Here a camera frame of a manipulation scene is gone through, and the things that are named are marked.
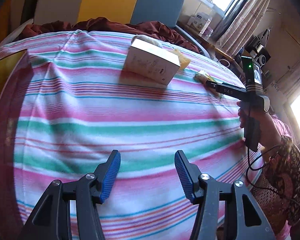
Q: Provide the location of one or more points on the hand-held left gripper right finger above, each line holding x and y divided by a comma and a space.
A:
185, 177

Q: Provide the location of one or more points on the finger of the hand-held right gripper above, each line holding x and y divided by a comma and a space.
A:
212, 84

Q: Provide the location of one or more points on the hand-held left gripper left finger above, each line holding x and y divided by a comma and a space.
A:
108, 177

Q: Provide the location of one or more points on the white green cracker packet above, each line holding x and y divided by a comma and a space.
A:
202, 76

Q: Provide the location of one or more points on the person's right forearm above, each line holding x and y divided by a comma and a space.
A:
292, 167

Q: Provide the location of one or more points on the person's right hand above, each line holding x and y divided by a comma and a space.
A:
268, 132

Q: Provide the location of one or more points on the white flower-print box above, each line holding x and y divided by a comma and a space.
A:
275, 86

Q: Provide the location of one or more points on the round grey appliance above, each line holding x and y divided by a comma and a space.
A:
265, 57

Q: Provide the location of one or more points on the large yellow sponge block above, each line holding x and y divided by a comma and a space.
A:
183, 60

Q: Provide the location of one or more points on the black coffee machine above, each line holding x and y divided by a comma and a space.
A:
253, 45

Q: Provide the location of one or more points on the wooden desk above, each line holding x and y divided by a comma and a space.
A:
207, 42

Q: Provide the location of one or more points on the purple jar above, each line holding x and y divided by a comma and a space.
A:
209, 31

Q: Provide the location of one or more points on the floral beige curtain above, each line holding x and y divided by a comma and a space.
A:
240, 22

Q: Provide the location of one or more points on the white cardboard box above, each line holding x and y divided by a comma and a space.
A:
150, 65

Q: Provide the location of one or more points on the small white product box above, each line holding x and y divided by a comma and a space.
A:
191, 21

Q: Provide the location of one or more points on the rolled cream towel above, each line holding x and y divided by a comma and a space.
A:
152, 41

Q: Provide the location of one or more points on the striped bed sheet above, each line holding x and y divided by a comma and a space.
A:
90, 105

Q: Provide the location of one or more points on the maroon blanket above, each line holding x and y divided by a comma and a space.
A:
152, 30

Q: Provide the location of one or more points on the yellow blue padded headboard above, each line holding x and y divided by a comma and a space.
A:
110, 0

